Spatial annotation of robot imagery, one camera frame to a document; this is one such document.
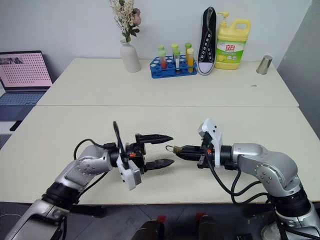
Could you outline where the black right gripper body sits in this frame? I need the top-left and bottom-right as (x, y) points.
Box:
(197, 132), (216, 170)

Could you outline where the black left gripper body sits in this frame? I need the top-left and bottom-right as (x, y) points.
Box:
(124, 134), (148, 175)

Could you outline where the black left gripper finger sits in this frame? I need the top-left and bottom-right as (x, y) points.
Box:
(135, 133), (174, 146)
(145, 158), (175, 171)

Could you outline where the brass padlock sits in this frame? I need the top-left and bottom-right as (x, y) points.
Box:
(165, 144), (183, 155)

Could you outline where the dark rounded shape red top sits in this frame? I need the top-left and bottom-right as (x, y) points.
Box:
(195, 212), (224, 240)
(136, 214), (166, 240)

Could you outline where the blue test tube rack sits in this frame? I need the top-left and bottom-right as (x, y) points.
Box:
(149, 55), (199, 80)

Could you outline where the green-capped red liquid tube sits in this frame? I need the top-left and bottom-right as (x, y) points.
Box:
(158, 50), (168, 70)

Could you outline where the green-capped white-labelled test tube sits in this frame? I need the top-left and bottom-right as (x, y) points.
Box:
(173, 49), (182, 75)

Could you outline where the white ceramic vase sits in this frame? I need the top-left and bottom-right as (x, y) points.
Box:
(119, 39), (142, 74)

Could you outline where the yellow-capped orange liquid tube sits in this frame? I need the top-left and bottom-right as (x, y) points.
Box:
(186, 48), (196, 74)

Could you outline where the black canvas sneaker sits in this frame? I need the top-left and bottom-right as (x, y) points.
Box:
(197, 6), (218, 76)

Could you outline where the yellow detergent pump bottle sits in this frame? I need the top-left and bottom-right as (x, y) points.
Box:
(214, 11), (252, 71)

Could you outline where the silver metal cup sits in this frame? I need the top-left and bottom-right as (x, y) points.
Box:
(255, 55), (274, 75)

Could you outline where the dried flower bouquet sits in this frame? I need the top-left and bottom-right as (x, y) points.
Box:
(108, 0), (142, 43)

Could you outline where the open laptop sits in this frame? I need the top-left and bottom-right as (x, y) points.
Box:
(0, 50), (54, 121)

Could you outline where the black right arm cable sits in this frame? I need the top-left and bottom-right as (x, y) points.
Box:
(206, 149), (272, 205)

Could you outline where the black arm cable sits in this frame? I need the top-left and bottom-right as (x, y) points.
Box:
(73, 120), (127, 201)
(206, 149), (272, 205)

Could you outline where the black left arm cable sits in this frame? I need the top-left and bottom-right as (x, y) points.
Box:
(73, 120), (127, 201)

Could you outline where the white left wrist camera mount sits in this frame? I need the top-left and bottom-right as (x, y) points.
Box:
(115, 156), (143, 192)

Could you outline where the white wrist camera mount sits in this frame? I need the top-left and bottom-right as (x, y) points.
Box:
(115, 156), (143, 192)
(196, 117), (224, 169)

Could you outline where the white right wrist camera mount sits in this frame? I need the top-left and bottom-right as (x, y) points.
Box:
(196, 117), (224, 169)

